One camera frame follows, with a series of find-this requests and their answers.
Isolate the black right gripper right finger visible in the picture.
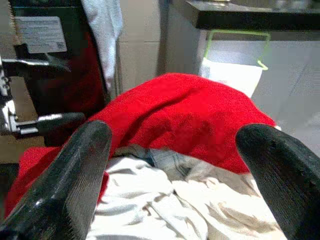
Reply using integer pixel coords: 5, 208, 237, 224
236, 123, 320, 240

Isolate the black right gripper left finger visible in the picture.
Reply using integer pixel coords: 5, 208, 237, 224
0, 119, 113, 240

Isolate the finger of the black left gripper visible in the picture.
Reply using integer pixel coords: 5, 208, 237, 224
14, 111, 87, 138
0, 56, 72, 74

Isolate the red t-shirt with white print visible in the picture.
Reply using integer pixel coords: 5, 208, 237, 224
3, 72, 277, 218

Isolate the black washing machine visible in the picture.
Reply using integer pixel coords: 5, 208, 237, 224
11, 0, 108, 148

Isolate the beige towel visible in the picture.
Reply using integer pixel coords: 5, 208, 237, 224
0, 0, 47, 165

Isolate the grey white cloth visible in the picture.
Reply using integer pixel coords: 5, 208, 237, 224
81, 0, 124, 92

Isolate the white crumpled garment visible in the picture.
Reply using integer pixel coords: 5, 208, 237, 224
86, 149, 288, 240

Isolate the grey counter cabinet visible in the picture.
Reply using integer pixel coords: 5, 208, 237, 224
163, 0, 320, 151

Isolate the grey plaid garment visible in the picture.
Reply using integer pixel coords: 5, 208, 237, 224
114, 144, 196, 178

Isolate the black countertop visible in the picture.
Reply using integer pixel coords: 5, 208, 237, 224
184, 0, 320, 32

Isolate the green wire bag holder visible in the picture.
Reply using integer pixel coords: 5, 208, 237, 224
203, 29, 272, 72

